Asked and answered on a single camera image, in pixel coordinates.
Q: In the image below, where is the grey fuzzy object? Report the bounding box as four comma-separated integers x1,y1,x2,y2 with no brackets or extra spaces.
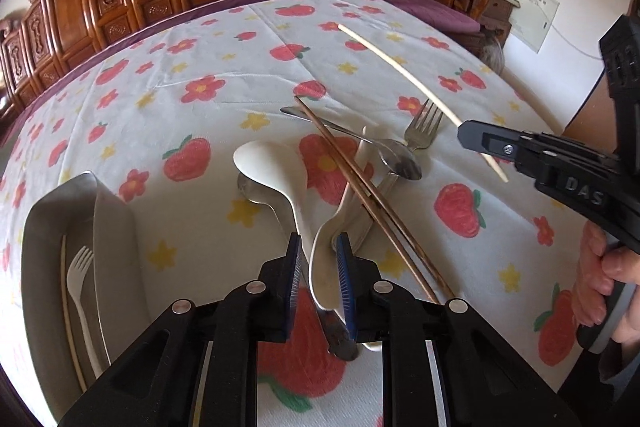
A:
479,38,507,75

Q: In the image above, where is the purple armchair cushion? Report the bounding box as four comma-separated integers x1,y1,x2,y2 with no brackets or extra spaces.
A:
372,0,482,34

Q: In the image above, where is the white rice paddle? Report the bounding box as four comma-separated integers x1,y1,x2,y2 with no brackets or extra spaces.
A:
309,126,373,352

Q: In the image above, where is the person's right hand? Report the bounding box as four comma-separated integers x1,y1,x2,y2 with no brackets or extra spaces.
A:
571,222,640,344

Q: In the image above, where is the pale wall panel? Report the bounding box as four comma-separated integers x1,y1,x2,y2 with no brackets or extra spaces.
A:
510,0,560,54

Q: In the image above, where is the light bamboo chopstick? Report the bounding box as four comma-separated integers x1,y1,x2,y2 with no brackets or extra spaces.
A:
59,234,90,394
338,24,510,184

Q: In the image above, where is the white plastic fork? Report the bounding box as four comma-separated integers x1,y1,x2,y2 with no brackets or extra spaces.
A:
67,246,110,379

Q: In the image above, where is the large metal serving spoon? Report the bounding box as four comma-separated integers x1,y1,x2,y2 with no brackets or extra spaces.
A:
237,173,359,362

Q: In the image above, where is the white cable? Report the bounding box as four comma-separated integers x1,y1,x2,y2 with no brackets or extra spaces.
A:
554,26,603,58

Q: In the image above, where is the person's right forearm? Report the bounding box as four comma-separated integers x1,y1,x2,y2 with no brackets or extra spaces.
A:
597,332,640,390

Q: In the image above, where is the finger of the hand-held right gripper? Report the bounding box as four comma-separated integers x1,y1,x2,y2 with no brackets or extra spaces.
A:
457,119,621,172

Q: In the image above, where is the small metal spoon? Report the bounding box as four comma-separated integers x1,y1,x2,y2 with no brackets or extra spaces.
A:
280,106,424,181

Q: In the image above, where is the person's dark clothing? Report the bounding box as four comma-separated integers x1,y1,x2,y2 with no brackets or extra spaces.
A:
562,343,640,427

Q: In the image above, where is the metal rectangular tray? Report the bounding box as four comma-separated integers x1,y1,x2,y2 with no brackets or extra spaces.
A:
20,172,152,399

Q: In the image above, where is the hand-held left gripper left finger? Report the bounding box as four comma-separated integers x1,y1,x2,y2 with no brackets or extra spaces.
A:
57,232,304,427

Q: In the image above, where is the metal fork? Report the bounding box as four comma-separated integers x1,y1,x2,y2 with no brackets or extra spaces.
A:
349,99,445,254

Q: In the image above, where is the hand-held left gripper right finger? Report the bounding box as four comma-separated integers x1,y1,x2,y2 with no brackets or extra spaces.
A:
335,233,568,427

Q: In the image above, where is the brown wooden chopstick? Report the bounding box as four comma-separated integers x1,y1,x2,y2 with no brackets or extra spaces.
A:
293,96,441,305
298,95,456,303

